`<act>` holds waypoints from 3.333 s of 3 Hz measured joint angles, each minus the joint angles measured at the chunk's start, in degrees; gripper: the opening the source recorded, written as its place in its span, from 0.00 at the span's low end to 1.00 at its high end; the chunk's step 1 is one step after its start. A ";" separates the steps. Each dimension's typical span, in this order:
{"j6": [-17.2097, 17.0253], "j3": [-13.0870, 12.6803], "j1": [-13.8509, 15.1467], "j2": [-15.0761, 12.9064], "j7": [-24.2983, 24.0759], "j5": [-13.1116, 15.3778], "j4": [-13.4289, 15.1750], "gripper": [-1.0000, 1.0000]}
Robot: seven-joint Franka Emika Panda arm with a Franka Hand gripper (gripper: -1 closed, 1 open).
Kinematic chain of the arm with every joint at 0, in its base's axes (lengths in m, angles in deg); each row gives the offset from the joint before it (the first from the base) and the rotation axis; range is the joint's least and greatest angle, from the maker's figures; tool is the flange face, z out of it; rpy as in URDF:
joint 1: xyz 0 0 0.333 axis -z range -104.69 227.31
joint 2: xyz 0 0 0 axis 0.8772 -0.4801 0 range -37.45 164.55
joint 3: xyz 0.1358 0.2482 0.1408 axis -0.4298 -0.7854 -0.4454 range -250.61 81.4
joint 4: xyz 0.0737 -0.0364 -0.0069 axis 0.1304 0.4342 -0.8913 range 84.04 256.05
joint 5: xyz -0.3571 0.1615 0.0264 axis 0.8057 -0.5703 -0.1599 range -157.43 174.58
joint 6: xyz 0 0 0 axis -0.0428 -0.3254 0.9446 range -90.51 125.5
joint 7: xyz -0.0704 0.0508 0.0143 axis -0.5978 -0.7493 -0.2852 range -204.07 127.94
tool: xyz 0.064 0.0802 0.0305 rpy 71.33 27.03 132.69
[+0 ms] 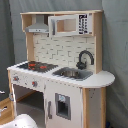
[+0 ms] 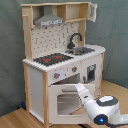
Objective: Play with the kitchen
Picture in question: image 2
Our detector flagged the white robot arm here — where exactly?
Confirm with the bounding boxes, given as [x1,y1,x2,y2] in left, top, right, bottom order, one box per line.
[76,83,128,128]

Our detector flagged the red oven knob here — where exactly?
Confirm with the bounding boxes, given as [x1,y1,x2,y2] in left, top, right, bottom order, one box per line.
[71,65,79,73]
[54,73,60,79]

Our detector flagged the grey metal sink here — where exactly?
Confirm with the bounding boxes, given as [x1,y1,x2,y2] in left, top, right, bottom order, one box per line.
[65,47,95,55]

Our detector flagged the right red oven knob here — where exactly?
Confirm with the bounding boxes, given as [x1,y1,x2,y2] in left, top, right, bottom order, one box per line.
[71,65,79,73]

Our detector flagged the grey range hood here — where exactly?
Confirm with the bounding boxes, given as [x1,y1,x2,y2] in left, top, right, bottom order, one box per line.
[35,5,64,27]

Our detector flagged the black toy faucet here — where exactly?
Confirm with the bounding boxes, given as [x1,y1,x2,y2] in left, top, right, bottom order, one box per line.
[67,33,82,49]

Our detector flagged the left red oven knob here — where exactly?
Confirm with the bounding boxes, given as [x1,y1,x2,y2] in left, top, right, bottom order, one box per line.
[54,73,60,79]

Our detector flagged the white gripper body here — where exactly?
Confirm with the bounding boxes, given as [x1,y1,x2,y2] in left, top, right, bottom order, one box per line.
[75,83,92,101]

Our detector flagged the white oven door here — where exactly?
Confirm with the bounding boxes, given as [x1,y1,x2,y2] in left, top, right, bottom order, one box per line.
[49,84,91,124]

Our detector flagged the black stovetop red burners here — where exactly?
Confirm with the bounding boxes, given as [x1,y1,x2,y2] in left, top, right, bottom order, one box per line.
[34,53,70,66]

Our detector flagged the white dishwasher door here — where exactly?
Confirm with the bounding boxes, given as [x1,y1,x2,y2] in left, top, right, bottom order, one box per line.
[80,55,102,98]

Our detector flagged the wooden toy kitchen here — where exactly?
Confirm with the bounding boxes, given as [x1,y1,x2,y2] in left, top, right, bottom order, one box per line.
[22,2,105,127]

